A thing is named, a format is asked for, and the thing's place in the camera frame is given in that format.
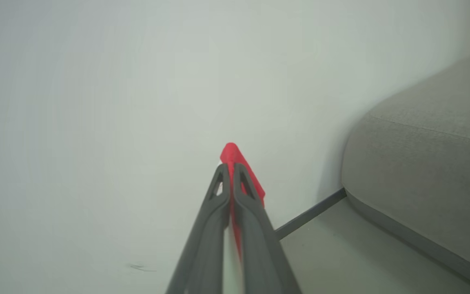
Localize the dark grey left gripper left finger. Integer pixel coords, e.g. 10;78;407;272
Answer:
165;163;231;294

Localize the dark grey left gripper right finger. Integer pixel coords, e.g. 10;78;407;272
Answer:
233;163;302;294

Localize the red garment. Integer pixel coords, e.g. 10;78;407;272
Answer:
219;142;266;256

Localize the black skirting board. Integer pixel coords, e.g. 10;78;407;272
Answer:
274;187;348;241

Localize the grey fabric sofa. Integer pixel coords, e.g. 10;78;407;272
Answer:
341;48;470;292

